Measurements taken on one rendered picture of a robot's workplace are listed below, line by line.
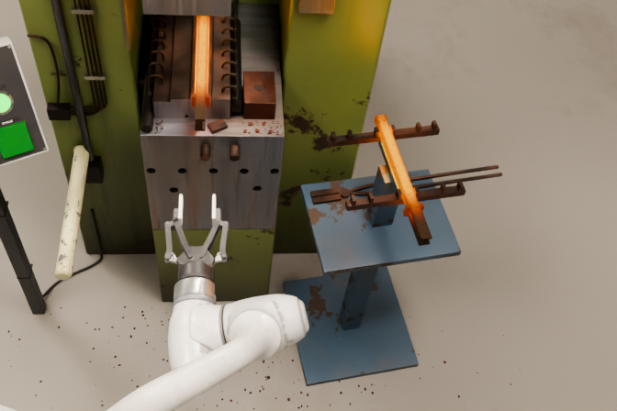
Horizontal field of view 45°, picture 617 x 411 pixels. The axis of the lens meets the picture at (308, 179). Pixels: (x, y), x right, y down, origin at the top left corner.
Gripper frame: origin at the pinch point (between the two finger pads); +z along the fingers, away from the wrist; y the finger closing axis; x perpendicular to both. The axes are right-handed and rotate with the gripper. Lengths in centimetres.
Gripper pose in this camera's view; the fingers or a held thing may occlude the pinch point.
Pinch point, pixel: (197, 207)
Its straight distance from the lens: 176.2
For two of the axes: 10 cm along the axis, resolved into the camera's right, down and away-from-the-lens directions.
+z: -0.7, -8.0, 6.0
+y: 9.9, 0.0, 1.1
